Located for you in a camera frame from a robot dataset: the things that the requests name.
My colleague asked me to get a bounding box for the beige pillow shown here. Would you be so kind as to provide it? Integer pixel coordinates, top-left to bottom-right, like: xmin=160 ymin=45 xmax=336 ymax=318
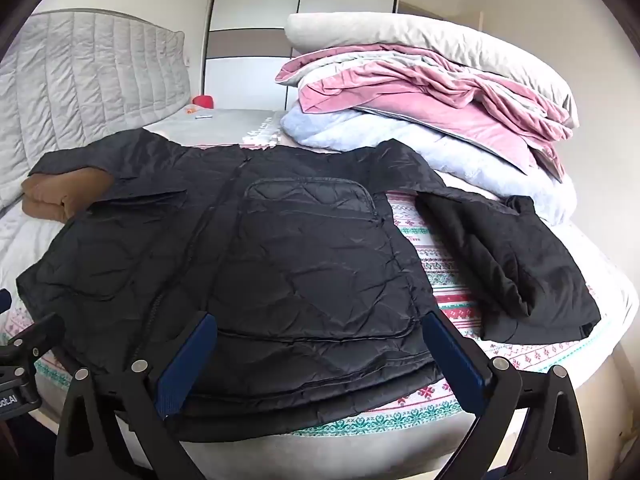
xmin=284 ymin=11 xmax=581 ymax=128

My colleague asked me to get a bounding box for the grey quilted headboard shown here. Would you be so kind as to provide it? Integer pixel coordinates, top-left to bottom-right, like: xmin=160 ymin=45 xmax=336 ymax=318
xmin=0 ymin=8 xmax=193 ymax=211

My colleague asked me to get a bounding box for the red green patterned bed sheet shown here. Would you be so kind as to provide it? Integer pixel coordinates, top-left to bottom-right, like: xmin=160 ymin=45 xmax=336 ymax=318
xmin=0 ymin=180 xmax=626 ymax=436

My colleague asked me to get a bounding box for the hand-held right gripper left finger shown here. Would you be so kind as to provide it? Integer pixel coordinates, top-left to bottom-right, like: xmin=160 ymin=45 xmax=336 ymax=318
xmin=54 ymin=311 xmax=217 ymax=480

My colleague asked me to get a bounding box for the brown folded cloth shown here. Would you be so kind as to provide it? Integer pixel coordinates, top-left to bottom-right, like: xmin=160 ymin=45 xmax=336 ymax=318
xmin=21 ymin=167 xmax=118 ymax=223

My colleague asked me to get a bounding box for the grey bed mat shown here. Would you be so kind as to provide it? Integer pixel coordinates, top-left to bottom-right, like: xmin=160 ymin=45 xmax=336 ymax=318
xmin=135 ymin=107 xmax=291 ymax=151

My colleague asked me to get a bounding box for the black quilted jacket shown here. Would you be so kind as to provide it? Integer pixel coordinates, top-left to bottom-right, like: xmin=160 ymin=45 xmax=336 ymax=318
xmin=15 ymin=129 xmax=448 ymax=443

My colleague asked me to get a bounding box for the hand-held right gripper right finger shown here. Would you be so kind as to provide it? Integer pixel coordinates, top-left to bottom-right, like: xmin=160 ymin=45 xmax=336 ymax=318
xmin=422 ymin=310 xmax=583 ymax=480

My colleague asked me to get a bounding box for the pink velvet blanket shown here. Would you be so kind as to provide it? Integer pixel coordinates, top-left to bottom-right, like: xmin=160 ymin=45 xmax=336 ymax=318
xmin=275 ymin=52 xmax=573 ymax=181

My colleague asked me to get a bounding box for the white sliding door wardrobe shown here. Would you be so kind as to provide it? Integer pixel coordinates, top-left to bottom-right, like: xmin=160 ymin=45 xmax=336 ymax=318
xmin=202 ymin=0 xmax=401 ymax=111

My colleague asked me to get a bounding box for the light blue duvet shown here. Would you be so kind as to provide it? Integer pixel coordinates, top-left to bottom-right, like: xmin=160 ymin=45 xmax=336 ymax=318
xmin=280 ymin=107 xmax=573 ymax=226

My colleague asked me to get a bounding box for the black folded garment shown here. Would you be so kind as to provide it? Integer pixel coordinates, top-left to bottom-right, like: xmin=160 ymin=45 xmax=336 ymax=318
xmin=415 ymin=192 xmax=602 ymax=344

